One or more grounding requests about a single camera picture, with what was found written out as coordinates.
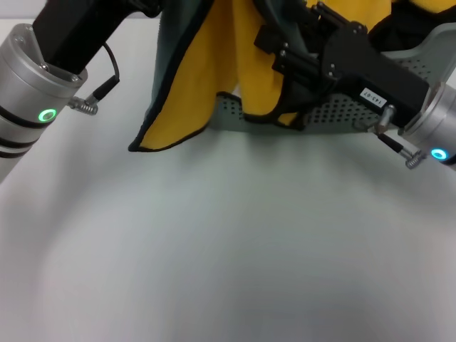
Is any yellow grey black-edged towel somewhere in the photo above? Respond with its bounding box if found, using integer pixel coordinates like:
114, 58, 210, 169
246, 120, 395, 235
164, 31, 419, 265
127, 0, 323, 153

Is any grey-green perforated storage box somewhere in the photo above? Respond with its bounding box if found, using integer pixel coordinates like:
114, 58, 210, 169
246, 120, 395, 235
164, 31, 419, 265
209, 24, 456, 137

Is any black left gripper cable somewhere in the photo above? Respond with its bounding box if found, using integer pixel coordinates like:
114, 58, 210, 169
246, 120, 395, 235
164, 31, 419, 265
67, 42, 121, 117

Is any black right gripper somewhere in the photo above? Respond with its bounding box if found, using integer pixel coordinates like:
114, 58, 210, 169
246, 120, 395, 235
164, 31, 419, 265
254, 1, 431, 129

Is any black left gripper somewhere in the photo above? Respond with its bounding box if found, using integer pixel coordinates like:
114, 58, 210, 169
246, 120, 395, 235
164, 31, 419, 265
31, 0, 169, 82

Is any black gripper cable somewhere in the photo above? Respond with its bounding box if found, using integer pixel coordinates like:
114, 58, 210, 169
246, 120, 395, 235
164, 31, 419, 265
353, 104, 429, 171
67, 42, 121, 117

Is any black cloth pile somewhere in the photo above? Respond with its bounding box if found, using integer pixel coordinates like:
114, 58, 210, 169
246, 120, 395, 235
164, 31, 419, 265
369, 0, 456, 53

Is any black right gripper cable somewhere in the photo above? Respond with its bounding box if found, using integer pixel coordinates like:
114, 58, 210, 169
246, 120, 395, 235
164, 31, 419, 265
353, 104, 429, 171

